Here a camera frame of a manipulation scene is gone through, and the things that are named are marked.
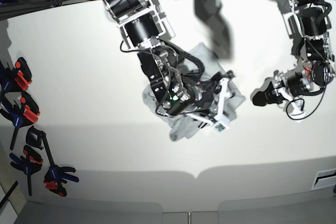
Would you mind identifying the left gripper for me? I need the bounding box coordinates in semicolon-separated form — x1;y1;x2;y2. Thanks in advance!
250;71;314;106

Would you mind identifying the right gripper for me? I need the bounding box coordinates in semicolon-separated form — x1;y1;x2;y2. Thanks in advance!
156;78;221;116

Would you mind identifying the grey T-shirt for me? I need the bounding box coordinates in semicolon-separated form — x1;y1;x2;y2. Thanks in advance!
142;42;246;142

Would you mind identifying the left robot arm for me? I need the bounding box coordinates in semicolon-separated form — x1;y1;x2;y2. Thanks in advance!
252;0;335;106

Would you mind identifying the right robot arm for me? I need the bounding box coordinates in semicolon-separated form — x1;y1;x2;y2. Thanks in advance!
102;0;219;118

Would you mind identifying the white vent plate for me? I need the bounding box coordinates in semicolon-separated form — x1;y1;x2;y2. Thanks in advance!
311;168;335;190

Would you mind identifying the long black bar clamp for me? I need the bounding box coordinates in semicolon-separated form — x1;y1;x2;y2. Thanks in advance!
26;126;79;197

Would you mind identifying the blue bar clamp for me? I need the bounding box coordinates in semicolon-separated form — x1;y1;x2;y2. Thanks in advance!
1;57;32;100
1;91;40;151
9;145;44;196

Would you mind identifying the top blue bar clamp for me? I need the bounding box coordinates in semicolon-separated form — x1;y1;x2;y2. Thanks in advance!
1;57;32;100

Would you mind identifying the black strip on floor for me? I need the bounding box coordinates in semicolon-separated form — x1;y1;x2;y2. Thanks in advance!
0;181;18;209

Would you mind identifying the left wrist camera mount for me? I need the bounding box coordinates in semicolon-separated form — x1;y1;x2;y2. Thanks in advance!
286;96;306;121

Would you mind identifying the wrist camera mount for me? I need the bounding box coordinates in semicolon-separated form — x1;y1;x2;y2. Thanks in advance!
183;70;235;132
286;96;306;121

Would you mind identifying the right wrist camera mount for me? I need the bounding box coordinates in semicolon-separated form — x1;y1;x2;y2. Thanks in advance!
183;70;235;132

